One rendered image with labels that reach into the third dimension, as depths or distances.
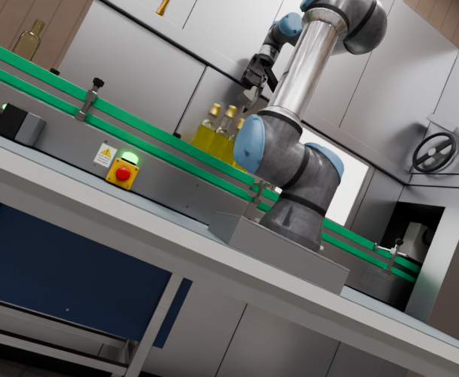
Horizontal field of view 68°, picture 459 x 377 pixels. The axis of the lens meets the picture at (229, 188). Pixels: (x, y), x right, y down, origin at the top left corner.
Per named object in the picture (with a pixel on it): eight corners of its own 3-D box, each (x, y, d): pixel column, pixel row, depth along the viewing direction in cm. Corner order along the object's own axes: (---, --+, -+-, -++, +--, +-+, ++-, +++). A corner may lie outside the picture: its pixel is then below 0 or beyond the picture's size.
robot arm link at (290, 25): (316, 24, 119) (300, 36, 129) (290, 4, 116) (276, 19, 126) (306, 43, 118) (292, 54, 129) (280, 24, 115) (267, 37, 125)
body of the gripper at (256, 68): (237, 84, 132) (250, 57, 133) (256, 95, 134) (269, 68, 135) (244, 78, 124) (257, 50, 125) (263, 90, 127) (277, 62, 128)
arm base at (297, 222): (329, 260, 73) (347, 218, 74) (269, 230, 70) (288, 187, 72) (299, 250, 88) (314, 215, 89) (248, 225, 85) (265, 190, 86)
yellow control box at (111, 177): (127, 190, 102) (138, 167, 103) (128, 191, 95) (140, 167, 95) (105, 180, 100) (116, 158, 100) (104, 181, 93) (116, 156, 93)
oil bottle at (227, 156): (217, 190, 130) (239, 141, 132) (221, 191, 125) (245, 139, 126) (204, 184, 128) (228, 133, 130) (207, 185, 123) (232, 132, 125)
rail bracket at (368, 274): (364, 285, 146) (384, 236, 147) (394, 299, 130) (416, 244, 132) (356, 281, 144) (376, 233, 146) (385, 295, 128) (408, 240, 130)
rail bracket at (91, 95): (86, 124, 99) (106, 84, 100) (84, 121, 92) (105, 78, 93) (72, 117, 98) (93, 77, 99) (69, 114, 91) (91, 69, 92)
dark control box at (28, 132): (32, 148, 93) (46, 121, 94) (25, 146, 86) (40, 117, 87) (1, 135, 91) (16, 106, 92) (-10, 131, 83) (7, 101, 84)
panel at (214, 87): (341, 229, 163) (368, 165, 166) (344, 230, 160) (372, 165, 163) (170, 142, 135) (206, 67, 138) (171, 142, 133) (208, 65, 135)
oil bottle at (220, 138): (204, 184, 128) (227, 133, 130) (207, 185, 123) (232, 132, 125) (190, 177, 126) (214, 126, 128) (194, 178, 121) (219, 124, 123)
